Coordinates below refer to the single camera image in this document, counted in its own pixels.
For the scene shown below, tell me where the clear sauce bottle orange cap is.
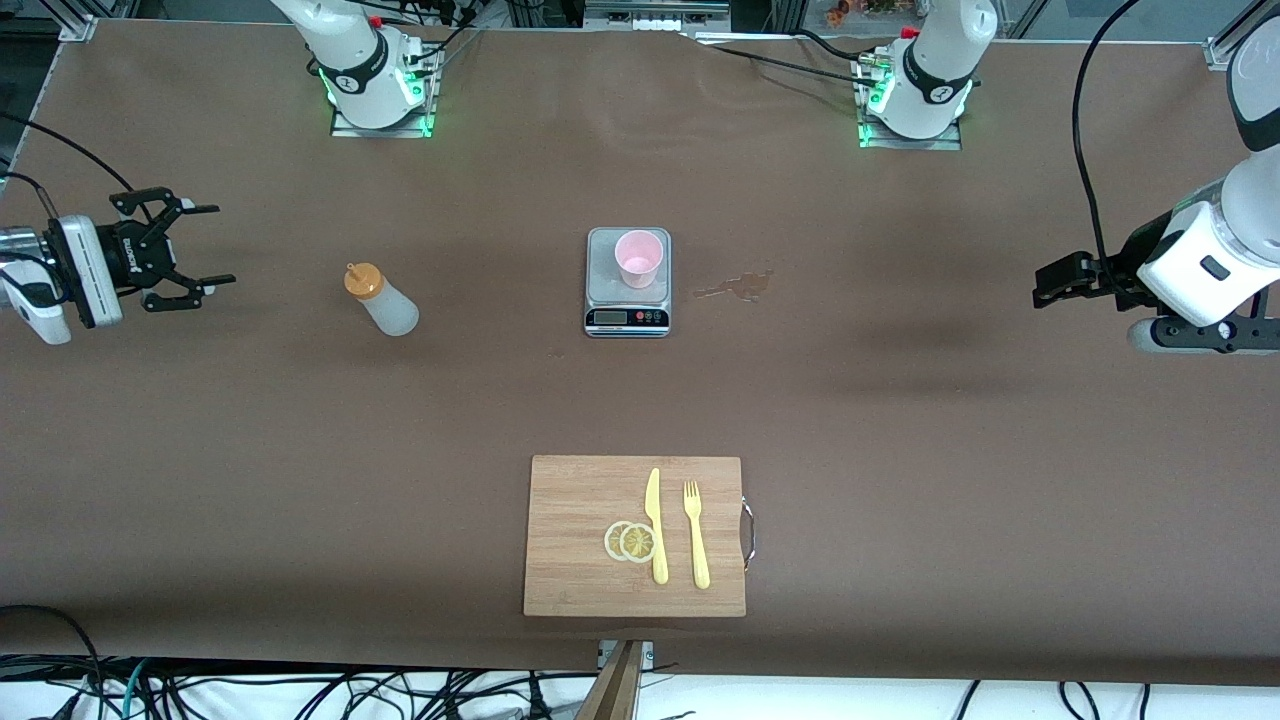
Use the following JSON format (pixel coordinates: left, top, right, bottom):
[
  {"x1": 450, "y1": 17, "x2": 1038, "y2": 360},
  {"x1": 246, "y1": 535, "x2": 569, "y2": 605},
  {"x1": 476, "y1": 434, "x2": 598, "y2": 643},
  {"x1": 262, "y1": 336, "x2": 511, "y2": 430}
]
[{"x1": 343, "y1": 262, "x2": 421, "y2": 337}]

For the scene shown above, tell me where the pink plastic cup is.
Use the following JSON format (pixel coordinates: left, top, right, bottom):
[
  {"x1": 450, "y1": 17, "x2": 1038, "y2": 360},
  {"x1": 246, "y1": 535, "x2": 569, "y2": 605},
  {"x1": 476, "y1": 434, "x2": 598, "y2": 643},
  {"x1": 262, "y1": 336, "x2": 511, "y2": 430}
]
[{"x1": 614, "y1": 229, "x2": 666, "y2": 290}]

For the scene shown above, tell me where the brown table cover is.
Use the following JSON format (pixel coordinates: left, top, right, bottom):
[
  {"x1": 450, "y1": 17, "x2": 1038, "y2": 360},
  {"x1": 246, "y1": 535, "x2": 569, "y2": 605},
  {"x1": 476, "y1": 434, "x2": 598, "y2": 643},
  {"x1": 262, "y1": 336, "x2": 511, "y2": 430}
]
[{"x1": 0, "y1": 18, "x2": 1280, "y2": 687}]

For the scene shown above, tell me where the silver digital kitchen scale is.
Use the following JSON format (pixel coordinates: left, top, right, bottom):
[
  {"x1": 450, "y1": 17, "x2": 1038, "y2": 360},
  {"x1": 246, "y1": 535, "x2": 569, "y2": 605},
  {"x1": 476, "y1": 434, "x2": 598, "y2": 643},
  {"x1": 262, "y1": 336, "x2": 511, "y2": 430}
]
[{"x1": 584, "y1": 227, "x2": 672, "y2": 339}]

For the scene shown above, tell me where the yellow plastic fork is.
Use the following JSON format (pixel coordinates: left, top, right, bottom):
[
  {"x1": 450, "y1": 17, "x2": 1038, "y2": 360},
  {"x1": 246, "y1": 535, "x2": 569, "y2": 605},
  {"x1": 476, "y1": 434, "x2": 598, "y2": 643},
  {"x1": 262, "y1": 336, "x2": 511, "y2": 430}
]
[{"x1": 683, "y1": 480, "x2": 712, "y2": 590}]

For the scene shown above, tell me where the yellow plastic knife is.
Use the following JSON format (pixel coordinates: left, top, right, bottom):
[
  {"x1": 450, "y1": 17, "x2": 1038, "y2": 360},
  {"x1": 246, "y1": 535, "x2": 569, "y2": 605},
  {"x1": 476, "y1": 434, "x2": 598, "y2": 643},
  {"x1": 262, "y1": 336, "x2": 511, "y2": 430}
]
[{"x1": 645, "y1": 467, "x2": 669, "y2": 586}]

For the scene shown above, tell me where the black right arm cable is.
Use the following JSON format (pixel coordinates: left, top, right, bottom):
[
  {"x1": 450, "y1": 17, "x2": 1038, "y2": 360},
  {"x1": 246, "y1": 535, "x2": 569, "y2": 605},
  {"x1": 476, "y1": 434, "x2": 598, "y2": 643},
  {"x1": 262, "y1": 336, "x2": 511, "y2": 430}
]
[{"x1": 0, "y1": 112, "x2": 136, "y2": 301}]

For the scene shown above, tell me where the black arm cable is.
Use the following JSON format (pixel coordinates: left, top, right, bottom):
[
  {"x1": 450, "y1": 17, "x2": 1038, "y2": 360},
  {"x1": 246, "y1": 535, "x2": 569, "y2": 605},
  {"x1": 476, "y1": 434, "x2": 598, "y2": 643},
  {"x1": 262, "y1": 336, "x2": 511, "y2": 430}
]
[
  {"x1": 0, "y1": 112, "x2": 136, "y2": 301},
  {"x1": 1070, "y1": 0, "x2": 1143, "y2": 263}
]

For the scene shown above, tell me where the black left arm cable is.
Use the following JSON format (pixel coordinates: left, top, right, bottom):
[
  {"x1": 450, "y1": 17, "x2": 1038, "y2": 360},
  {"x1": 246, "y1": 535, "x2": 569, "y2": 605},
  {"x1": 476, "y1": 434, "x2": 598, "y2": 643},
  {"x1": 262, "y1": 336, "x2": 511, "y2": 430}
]
[{"x1": 1070, "y1": 0, "x2": 1143, "y2": 263}]

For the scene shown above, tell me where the aluminium frame profile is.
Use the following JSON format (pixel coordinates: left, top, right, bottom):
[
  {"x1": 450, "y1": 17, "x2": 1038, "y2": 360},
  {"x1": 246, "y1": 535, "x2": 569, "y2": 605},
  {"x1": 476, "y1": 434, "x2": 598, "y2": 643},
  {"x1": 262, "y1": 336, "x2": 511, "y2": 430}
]
[
  {"x1": 40, "y1": 0, "x2": 101, "y2": 43},
  {"x1": 1205, "y1": 0, "x2": 1269, "y2": 71}
]

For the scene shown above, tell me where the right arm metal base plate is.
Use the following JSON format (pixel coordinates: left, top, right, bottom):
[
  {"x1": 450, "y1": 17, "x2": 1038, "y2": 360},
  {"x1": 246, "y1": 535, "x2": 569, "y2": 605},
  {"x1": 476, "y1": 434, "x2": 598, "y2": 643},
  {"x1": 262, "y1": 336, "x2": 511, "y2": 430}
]
[{"x1": 330, "y1": 45, "x2": 437, "y2": 139}]

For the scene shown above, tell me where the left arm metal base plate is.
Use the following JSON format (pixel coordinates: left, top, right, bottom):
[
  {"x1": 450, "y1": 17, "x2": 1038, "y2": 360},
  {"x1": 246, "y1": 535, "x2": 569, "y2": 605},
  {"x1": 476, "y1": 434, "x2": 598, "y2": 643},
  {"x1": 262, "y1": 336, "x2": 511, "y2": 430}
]
[{"x1": 858, "y1": 50, "x2": 963, "y2": 151}]

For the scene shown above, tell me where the black cable on table cover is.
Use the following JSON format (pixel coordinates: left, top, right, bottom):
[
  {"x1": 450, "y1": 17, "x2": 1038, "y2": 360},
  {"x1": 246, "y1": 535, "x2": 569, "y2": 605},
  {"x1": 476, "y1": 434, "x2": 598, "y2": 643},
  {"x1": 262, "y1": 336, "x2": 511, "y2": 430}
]
[{"x1": 688, "y1": 35, "x2": 881, "y2": 89}]

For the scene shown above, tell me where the black floor cable loop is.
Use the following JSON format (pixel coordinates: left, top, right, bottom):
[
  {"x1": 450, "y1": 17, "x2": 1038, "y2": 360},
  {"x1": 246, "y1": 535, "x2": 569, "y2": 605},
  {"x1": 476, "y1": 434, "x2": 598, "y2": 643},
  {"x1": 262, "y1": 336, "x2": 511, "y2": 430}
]
[{"x1": 0, "y1": 603, "x2": 106, "y2": 720}]

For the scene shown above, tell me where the teal floor cable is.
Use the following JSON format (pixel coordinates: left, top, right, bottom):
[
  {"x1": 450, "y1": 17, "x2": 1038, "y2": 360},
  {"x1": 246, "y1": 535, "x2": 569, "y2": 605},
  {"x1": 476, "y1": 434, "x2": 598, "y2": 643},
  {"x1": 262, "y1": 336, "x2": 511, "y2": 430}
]
[{"x1": 118, "y1": 658, "x2": 151, "y2": 720}]

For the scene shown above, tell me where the wooden cutting board metal handle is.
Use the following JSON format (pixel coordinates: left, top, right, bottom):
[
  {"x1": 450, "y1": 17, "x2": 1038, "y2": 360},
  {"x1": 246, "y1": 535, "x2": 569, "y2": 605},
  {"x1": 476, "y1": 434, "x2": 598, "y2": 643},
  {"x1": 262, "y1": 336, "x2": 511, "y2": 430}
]
[{"x1": 523, "y1": 455, "x2": 757, "y2": 618}]

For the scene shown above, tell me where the wooden post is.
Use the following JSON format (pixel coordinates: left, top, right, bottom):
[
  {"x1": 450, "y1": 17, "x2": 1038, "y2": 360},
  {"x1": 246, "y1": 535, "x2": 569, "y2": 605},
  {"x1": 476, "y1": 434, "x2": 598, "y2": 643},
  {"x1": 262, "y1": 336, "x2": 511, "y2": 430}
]
[{"x1": 575, "y1": 640, "x2": 646, "y2": 720}]

